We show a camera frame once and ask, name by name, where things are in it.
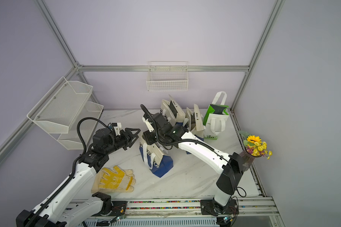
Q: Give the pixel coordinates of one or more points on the front aluminium rail beam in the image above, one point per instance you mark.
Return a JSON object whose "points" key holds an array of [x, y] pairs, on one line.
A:
{"points": [[165, 208]]}

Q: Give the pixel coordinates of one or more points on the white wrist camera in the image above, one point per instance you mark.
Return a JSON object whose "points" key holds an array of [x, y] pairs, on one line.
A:
{"points": [[148, 124], [117, 127]]}

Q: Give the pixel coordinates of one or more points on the blue beige tote bag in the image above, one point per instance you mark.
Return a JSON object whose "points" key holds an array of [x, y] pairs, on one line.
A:
{"points": [[172, 111], [155, 160], [195, 122]]}

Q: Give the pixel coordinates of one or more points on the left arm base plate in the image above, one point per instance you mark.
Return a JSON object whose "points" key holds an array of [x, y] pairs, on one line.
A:
{"points": [[115, 208]]}

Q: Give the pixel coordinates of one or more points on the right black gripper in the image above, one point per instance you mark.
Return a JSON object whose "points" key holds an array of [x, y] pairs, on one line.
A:
{"points": [[149, 137]]}

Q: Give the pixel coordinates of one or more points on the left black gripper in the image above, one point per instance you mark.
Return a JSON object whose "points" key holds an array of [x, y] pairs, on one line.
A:
{"points": [[127, 138]]}

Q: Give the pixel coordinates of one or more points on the white two-tier mesh shelf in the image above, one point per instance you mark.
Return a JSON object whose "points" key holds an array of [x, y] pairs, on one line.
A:
{"points": [[60, 110]]}

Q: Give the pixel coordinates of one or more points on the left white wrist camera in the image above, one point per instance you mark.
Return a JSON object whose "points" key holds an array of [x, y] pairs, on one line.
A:
{"points": [[117, 127]]}

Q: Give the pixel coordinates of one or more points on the aluminium frame rails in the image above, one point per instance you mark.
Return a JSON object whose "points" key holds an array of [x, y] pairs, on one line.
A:
{"points": [[64, 63]]}

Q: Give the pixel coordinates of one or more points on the sunflower bouquet in vase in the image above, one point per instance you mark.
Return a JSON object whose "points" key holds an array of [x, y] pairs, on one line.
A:
{"points": [[253, 147]]}

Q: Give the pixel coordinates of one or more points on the green white takeout bag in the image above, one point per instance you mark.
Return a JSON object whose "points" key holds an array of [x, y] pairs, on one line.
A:
{"points": [[216, 116]]}

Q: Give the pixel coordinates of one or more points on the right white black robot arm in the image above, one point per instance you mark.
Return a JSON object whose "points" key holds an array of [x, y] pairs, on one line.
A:
{"points": [[162, 133]]}

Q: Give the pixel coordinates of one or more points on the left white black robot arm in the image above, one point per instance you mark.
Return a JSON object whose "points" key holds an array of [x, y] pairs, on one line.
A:
{"points": [[51, 212]]}

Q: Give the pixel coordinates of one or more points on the white wire wall basket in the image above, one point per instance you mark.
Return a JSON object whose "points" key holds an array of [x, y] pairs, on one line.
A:
{"points": [[164, 76]]}

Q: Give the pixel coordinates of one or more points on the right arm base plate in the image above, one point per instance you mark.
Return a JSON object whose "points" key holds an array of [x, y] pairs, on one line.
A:
{"points": [[211, 207]]}

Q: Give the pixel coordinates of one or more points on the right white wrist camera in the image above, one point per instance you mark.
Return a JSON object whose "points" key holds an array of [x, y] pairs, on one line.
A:
{"points": [[148, 124]]}

